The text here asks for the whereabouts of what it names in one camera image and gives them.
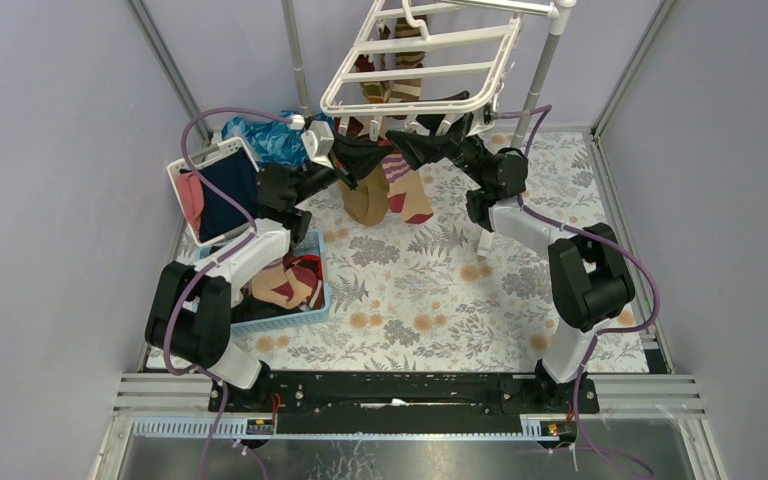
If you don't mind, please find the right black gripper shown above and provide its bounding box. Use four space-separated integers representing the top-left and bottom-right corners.
385 92 491 190

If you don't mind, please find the red striped sock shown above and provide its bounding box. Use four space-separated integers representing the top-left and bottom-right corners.
381 154 434 225

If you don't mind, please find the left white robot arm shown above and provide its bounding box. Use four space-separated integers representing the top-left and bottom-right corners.
145 139 396 411

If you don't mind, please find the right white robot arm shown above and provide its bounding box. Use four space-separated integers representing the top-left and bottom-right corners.
386 114 635 412

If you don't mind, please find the pile of socks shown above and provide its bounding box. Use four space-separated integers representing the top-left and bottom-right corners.
232 253 326 323

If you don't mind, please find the tan ribbed sock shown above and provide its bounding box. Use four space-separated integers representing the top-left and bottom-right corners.
338 165 389 226

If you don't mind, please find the brown patterned hanging sock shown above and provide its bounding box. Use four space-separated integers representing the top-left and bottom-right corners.
388 17 425 103

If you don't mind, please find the striped green tan sock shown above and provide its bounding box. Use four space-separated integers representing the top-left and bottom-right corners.
354 21 391 104

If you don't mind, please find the blue laundry basket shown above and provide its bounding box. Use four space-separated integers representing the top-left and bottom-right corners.
192 229 331 336

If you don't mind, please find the blue patterned cloth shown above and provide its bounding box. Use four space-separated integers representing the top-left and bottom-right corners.
221 115 309 168

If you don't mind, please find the dark navy cloth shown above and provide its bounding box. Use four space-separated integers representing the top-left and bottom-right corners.
196 150 257 243

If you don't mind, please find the pink cloth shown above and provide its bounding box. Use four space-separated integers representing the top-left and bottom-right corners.
175 172 205 234

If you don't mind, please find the silver drying rack stand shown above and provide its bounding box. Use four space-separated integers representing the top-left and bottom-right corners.
280 0 579 260

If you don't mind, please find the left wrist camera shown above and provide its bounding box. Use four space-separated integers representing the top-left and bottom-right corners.
301 120 334 169

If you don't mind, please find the white sock hanger frame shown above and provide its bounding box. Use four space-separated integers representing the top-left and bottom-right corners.
319 1 524 117

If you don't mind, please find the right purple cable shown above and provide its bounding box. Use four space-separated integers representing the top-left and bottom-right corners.
489 104 662 480

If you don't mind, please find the purple cable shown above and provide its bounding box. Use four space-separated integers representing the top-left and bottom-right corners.
161 105 306 480
489 104 662 480

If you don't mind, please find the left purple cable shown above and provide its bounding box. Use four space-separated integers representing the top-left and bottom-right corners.
161 105 306 480

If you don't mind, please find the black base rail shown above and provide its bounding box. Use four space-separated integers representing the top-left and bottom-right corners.
207 370 600 435

